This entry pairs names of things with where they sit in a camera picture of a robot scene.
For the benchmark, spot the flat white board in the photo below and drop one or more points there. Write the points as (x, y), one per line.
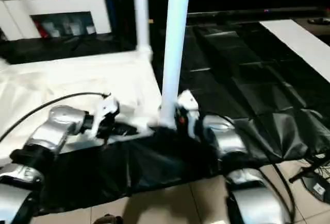
(296, 43)

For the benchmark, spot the small tan label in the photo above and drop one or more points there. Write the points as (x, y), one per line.
(150, 21)

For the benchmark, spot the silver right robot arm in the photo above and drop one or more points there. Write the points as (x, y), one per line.
(229, 136)

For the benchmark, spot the black mat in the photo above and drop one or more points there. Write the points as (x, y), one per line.
(245, 79)

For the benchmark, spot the long black bar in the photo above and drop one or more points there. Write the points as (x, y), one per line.
(257, 11)

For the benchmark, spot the white plastic table top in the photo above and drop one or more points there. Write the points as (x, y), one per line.
(77, 79)

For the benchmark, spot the white cabinet with glass doors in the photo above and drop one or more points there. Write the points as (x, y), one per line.
(64, 0)

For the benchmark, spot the white plastic table leg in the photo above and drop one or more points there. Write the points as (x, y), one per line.
(175, 41)
(141, 15)

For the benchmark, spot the small black flat device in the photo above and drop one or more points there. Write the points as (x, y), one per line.
(318, 20)

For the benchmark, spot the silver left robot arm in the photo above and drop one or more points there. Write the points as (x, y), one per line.
(59, 121)

